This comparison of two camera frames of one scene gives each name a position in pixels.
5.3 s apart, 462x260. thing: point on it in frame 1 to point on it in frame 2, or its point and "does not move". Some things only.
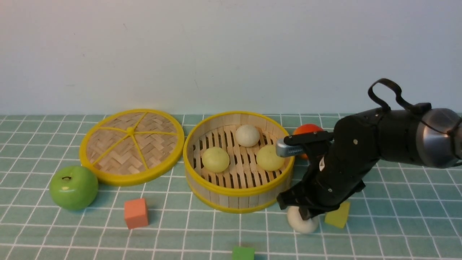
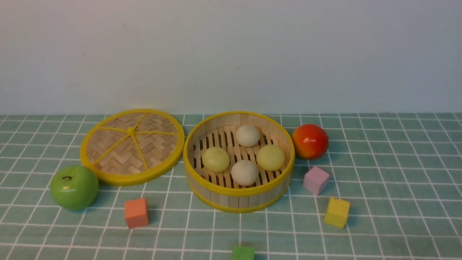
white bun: [297, 223] to [244, 173]
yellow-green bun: [215, 159] does not move
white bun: [247, 135] does not move
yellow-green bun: [267, 160] does not move
